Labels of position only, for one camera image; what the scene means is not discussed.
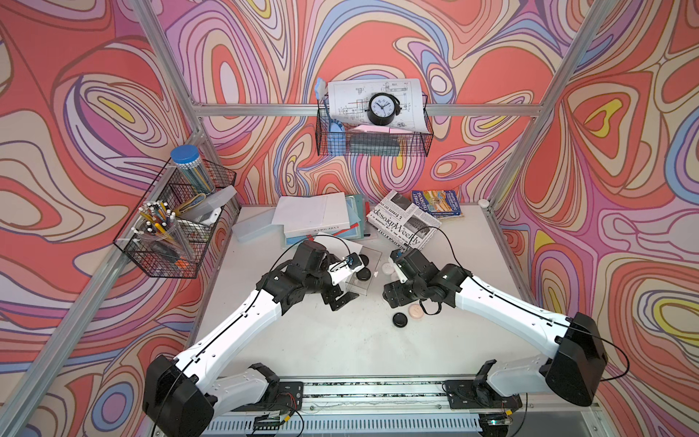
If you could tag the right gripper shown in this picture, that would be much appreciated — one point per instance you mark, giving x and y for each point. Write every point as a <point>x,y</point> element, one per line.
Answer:
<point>393,293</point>

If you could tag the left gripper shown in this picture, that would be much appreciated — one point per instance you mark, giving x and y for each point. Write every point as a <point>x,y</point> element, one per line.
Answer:
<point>342,299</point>

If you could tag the clear plastic drawer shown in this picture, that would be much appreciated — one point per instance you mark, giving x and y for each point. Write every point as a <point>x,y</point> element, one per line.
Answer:
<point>365,288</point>

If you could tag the white drawer cabinet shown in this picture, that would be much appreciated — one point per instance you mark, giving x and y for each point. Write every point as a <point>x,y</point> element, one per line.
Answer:
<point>339,247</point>

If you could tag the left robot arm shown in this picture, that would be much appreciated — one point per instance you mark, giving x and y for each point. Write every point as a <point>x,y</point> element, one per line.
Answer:
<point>224,349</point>

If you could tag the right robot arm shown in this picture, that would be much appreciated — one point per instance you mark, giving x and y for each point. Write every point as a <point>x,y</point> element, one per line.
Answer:
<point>571,358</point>

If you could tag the pink earphone case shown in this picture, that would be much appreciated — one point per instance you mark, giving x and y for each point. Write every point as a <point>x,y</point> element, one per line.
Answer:
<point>416,312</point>

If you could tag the folded newspaper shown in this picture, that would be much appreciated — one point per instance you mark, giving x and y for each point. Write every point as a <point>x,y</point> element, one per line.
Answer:
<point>402,222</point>

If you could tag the blue magazine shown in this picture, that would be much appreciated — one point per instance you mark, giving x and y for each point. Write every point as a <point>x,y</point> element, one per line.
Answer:
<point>438,203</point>

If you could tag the stack of folders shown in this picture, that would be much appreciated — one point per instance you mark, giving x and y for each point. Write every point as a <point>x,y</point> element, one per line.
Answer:
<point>356,229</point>

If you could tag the white book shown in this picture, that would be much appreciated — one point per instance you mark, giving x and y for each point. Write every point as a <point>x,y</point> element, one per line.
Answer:
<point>302,216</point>

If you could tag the translucent plastic box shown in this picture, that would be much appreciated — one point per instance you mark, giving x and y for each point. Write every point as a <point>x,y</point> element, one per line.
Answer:
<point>255,222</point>

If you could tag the white stapler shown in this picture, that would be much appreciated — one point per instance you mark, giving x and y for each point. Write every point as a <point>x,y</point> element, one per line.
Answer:
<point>203,210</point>

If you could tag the black alarm clock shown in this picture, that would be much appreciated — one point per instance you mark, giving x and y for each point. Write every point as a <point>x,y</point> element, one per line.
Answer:
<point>383,109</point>

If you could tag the white drawing paper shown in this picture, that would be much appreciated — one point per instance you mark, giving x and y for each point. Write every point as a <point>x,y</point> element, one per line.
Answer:
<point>349,100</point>

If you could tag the blue lid pencil jar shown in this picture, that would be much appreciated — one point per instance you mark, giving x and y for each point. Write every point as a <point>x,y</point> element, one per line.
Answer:
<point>190,164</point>

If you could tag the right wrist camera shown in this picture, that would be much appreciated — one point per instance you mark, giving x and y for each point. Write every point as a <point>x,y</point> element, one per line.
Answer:
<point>395,258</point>

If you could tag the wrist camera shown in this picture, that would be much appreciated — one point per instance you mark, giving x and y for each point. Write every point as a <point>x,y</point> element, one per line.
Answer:
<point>395,258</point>
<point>343,269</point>

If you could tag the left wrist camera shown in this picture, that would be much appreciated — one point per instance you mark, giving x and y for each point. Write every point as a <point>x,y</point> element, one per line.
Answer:
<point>343,269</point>

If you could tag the black wire wall basket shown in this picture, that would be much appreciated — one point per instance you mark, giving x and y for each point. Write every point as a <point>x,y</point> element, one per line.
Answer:
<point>336,139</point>

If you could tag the black wire side basket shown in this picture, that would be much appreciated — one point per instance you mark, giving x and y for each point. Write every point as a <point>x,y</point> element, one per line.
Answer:
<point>172,187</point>

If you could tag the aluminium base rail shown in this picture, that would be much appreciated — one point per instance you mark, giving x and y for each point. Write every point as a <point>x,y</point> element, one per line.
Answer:
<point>407,406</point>

